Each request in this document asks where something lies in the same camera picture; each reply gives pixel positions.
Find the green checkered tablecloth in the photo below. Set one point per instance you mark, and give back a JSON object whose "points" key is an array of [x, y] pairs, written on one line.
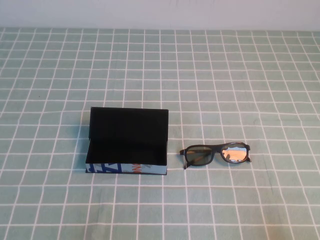
{"points": [[225, 75]]}

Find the black printed glasses case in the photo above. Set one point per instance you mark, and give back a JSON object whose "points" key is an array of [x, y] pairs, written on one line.
{"points": [[125, 135]]}

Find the black framed glasses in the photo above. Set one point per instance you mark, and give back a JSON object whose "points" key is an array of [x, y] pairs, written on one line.
{"points": [[218, 148]]}

